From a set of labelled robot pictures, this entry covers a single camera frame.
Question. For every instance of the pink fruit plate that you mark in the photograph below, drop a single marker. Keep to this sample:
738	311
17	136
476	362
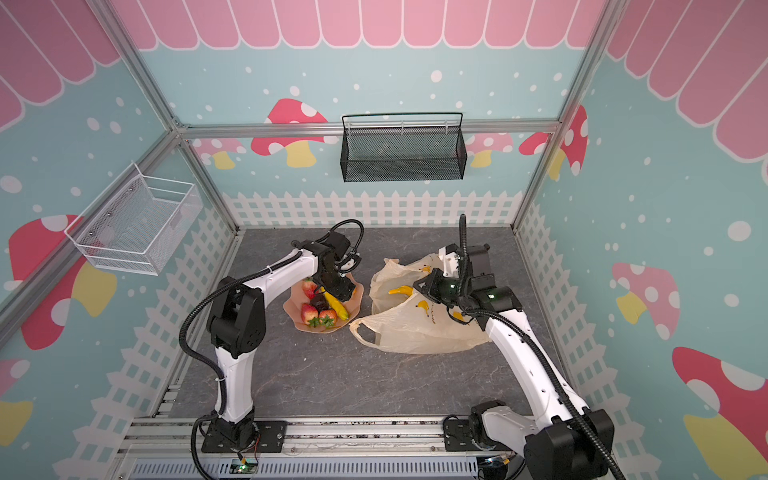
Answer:
293	308

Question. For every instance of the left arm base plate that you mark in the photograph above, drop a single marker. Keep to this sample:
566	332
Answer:
259	436

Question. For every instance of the banana print plastic bag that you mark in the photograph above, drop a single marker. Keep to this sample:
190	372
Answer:
412	325

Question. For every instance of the white wire wall basket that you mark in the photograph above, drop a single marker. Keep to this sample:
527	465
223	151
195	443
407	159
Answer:
137	226

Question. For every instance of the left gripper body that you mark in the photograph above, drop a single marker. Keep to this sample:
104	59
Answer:
334	283

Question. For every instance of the small yellow green banana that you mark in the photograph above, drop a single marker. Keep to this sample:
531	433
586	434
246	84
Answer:
337	306

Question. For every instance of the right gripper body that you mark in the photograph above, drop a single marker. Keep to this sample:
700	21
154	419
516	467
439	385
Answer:
432	285

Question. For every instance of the dark plum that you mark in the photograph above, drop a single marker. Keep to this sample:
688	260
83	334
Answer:
320	303

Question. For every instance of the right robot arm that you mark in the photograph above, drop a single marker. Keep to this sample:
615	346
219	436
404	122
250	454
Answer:
562	438

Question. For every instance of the red strawberry top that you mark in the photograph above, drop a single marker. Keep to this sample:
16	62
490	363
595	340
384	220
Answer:
309	288

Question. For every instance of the long yellow banana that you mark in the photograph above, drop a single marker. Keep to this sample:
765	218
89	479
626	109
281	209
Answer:
402	290

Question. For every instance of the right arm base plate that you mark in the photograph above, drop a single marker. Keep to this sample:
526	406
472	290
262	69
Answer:
468	435

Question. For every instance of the aluminium front rail frame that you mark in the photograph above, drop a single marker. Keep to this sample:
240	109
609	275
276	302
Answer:
315	448

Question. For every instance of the red strawberry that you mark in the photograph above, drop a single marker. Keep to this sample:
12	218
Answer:
327	318
309	288

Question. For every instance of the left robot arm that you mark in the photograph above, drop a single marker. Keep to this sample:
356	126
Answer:
237	325

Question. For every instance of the red strawberry bottom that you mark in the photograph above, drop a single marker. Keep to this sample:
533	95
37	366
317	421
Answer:
327	318

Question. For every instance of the black mesh wall basket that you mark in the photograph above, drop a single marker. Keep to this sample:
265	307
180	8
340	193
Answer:
403	147

